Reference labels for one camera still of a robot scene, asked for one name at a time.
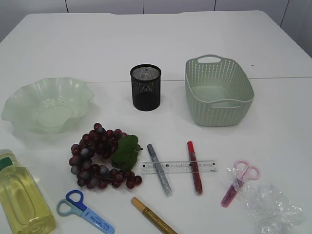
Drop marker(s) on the purple artificial grape bunch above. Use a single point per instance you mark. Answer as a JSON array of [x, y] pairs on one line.
[[105, 157]]

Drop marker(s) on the pink safety scissors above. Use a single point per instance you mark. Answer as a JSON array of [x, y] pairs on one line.
[[244, 172]]

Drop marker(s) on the clear plastic sheet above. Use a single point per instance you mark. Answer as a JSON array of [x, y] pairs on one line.
[[271, 210]]

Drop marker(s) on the yellow oil bottle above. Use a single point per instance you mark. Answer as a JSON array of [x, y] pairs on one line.
[[24, 205]]

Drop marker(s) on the black mesh pen holder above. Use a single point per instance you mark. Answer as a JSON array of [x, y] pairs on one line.
[[145, 81]]

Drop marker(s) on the silver glitter pen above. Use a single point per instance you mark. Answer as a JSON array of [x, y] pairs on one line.
[[159, 171]]

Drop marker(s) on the green plastic woven basket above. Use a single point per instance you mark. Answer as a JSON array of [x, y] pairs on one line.
[[218, 94]]

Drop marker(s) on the clear plastic ruler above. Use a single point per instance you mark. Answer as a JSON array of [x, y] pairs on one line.
[[177, 167]]

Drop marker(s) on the red glitter pen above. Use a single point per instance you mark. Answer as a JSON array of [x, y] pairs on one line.
[[195, 169]]

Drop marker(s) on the green wavy plastic plate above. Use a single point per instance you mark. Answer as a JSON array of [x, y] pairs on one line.
[[50, 105]]

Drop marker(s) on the gold glitter pen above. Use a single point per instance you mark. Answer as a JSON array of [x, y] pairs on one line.
[[152, 217]]

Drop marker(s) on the blue safety scissors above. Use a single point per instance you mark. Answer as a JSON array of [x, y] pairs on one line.
[[78, 208]]

